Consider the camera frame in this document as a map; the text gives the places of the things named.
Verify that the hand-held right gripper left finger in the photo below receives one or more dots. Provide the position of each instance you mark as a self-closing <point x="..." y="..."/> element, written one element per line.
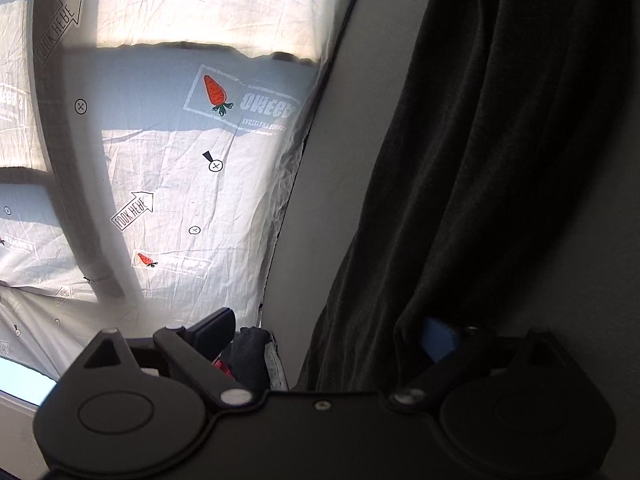
<point x="216" y="332"/>

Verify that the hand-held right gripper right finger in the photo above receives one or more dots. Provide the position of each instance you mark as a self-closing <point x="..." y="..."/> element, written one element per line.
<point x="440" y="342"/>

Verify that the dark grey knitted sweater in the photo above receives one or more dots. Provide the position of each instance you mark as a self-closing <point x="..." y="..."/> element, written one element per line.
<point x="475" y="160"/>

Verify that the red checkered shirt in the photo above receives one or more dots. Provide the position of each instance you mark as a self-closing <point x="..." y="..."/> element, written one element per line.
<point x="223" y="366"/>

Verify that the navy blue garment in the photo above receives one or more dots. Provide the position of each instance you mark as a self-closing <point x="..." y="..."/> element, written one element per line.
<point x="250" y="352"/>

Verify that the light grey garment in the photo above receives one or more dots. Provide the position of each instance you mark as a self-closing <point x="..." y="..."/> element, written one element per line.
<point x="276" y="367"/>

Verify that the white printed sheet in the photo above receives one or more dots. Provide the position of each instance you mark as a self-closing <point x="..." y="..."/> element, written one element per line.
<point x="175" y="185"/>

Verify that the grey mat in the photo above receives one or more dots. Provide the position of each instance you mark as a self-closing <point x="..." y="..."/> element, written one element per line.
<point x="340" y="120"/>

